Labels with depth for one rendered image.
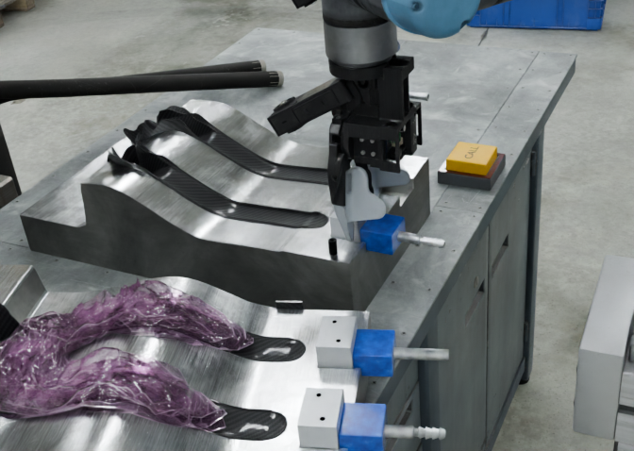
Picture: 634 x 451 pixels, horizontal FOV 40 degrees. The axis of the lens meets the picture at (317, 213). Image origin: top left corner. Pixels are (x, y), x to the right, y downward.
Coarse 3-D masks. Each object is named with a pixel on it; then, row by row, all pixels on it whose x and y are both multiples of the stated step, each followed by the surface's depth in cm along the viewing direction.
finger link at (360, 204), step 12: (360, 168) 96; (348, 180) 96; (360, 180) 96; (348, 192) 97; (360, 192) 96; (348, 204) 97; (360, 204) 97; (372, 204) 96; (384, 204) 96; (348, 216) 98; (360, 216) 97; (372, 216) 96; (348, 228) 98; (348, 240) 100
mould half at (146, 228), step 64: (256, 128) 126; (64, 192) 124; (128, 192) 109; (256, 192) 115; (320, 192) 112; (64, 256) 120; (128, 256) 114; (192, 256) 109; (256, 256) 104; (320, 256) 100; (384, 256) 108
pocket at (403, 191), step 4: (412, 180) 113; (408, 184) 114; (412, 184) 113; (380, 188) 116; (384, 188) 116; (388, 188) 116; (392, 188) 115; (396, 188) 115; (400, 188) 115; (404, 188) 115; (408, 188) 114; (412, 188) 114; (380, 192) 116; (384, 192) 116; (388, 192) 116; (392, 192) 116; (396, 192) 115; (400, 192) 115; (404, 192) 115; (408, 192) 113; (400, 196) 115; (404, 196) 112; (400, 200) 111; (404, 200) 111; (400, 204) 111
